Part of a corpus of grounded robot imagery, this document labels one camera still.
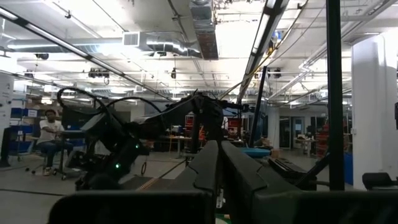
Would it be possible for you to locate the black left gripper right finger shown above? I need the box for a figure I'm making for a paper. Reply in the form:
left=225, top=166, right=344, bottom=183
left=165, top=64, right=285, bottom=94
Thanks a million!
left=221, top=141, right=398, bottom=224

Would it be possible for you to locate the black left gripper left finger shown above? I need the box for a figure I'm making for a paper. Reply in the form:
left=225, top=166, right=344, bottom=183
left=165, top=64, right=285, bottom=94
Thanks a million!
left=48, top=140, right=220, bottom=224

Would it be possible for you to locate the blue round plate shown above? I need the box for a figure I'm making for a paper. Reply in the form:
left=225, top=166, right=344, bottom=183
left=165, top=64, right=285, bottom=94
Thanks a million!
left=239, top=147, right=272, bottom=158

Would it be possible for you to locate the flat black case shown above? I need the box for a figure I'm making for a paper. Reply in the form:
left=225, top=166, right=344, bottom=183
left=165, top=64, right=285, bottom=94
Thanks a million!
left=267, top=157, right=317, bottom=188

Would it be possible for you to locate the long overhead light bar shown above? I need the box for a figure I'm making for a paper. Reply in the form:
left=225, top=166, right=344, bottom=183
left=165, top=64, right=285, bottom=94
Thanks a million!
left=236, top=0, right=290, bottom=104

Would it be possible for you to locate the black rolling office chair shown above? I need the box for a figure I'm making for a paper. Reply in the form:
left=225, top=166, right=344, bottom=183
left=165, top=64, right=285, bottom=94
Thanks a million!
left=25, top=129, right=78, bottom=181

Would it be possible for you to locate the white square building column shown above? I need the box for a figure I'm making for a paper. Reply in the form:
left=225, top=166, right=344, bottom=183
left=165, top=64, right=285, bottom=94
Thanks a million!
left=351, top=30, right=398, bottom=191

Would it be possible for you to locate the seated person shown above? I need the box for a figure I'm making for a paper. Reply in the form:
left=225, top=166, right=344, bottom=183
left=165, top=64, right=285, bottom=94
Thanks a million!
left=35, top=108, right=75, bottom=177

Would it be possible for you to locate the long ceiling light strip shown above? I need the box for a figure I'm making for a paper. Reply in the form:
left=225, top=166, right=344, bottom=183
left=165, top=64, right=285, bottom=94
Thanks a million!
left=0, top=6, right=175, bottom=103

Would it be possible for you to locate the blue storage bin shelf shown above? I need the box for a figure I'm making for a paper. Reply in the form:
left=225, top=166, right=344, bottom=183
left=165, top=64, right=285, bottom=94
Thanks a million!
left=9, top=107, right=41, bottom=156

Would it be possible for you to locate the white cabinet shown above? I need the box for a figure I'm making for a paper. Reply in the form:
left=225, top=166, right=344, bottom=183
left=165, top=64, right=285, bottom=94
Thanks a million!
left=0, top=73, right=15, bottom=167

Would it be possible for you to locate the black slanted frame strut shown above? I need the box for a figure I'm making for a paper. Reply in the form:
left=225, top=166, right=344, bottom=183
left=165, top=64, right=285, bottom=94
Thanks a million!
left=248, top=66, right=269, bottom=147

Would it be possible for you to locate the yellow hanging cable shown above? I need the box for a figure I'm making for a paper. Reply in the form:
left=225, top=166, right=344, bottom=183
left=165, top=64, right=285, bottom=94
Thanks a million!
left=217, top=37, right=280, bottom=100

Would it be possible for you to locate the round silver air duct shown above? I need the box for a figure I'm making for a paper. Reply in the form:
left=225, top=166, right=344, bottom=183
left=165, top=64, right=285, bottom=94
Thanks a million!
left=6, top=30, right=203, bottom=59

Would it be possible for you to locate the rectangular metal ceiling duct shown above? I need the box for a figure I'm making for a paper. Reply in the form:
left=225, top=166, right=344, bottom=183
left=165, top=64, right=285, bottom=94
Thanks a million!
left=188, top=0, right=220, bottom=60

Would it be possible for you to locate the black cable loop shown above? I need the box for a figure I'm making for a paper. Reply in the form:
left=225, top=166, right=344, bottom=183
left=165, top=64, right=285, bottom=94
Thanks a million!
left=57, top=86, right=162, bottom=125

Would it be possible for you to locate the black vertical frame post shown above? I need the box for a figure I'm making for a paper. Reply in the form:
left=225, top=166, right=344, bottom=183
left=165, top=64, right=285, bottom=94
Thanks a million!
left=325, top=0, right=346, bottom=191

